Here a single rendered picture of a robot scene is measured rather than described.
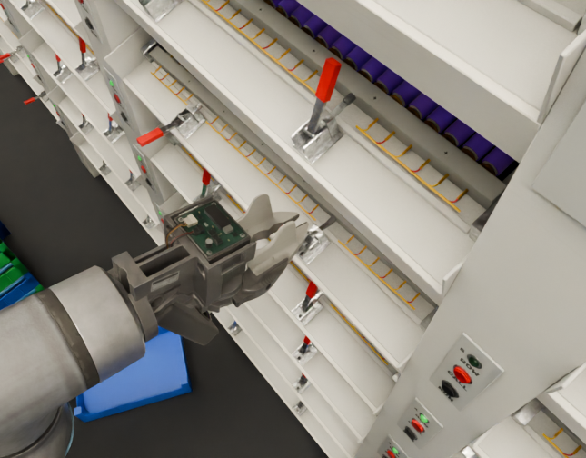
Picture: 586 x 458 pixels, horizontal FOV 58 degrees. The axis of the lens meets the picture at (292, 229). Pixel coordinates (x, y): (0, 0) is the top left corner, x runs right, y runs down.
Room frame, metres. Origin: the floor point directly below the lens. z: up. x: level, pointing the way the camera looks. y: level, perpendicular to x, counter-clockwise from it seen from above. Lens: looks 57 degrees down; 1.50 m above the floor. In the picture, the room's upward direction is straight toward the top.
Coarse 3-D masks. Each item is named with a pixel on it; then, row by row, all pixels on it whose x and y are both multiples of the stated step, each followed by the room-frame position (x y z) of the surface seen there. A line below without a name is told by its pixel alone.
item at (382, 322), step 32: (128, 64) 0.65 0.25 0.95; (160, 96) 0.60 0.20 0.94; (192, 96) 0.58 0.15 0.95; (224, 128) 0.52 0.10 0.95; (224, 160) 0.47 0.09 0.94; (256, 160) 0.46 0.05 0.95; (256, 192) 0.42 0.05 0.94; (320, 256) 0.32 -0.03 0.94; (320, 288) 0.28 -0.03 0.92; (352, 288) 0.28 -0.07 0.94; (352, 320) 0.24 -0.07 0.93; (384, 320) 0.24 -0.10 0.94; (384, 352) 0.20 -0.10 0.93
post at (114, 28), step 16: (96, 0) 0.65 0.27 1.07; (112, 0) 0.66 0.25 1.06; (80, 16) 0.71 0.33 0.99; (96, 16) 0.65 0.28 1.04; (112, 16) 0.65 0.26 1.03; (128, 16) 0.67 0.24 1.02; (112, 32) 0.65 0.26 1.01; (128, 32) 0.67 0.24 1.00; (96, 48) 0.70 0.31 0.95; (112, 48) 0.65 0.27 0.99; (112, 96) 0.71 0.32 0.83; (128, 96) 0.64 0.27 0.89; (128, 112) 0.66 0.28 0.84; (144, 112) 0.66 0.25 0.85; (128, 128) 0.69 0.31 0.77; (144, 128) 0.65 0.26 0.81; (160, 176) 0.65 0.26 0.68; (160, 192) 0.65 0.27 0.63
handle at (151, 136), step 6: (180, 120) 0.53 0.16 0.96; (168, 126) 0.52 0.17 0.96; (174, 126) 0.52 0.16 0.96; (150, 132) 0.50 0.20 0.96; (156, 132) 0.50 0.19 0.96; (162, 132) 0.50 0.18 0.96; (138, 138) 0.49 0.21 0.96; (144, 138) 0.49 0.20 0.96; (150, 138) 0.49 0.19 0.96; (156, 138) 0.50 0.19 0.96; (144, 144) 0.48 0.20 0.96
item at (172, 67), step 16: (160, 48) 0.66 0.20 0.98; (160, 64) 0.63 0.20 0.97; (176, 64) 0.62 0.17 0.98; (160, 80) 0.62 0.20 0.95; (176, 80) 0.61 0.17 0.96; (192, 80) 0.59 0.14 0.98; (208, 96) 0.56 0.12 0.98; (224, 112) 0.53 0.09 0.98; (240, 128) 0.50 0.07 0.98; (256, 144) 0.47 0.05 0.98; (272, 160) 0.44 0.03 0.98; (288, 176) 0.42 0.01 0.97; (304, 192) 0.40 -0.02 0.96; (352, 224) 0.34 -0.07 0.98; (368, 240) 0.32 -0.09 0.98; (384, 256) 0.30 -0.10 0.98; (400, 272) 0.28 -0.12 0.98; (416, 288) 0.26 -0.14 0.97; (432, 304) 0.24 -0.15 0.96
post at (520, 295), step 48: (576, 96) 0.17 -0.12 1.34; (528, 192) 0.17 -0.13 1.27; (480, 240) 0.18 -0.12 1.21; (528, 240) 0.16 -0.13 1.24; (576, 240) 0.14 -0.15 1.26; (480, 288) 0.16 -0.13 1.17; (528, 288) 0.14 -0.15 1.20; (576, 288) 0.13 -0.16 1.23; (432, 336) 0.17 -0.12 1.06; (480, 336) 0.15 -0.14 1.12; (528, 336) 0.13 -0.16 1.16; (576, 336) 0.12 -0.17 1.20; (432, 384) 0.15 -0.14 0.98; (528, 384) 0.11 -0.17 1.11; (384, 432) 0.16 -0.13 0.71; (480, 432) 0.11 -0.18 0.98
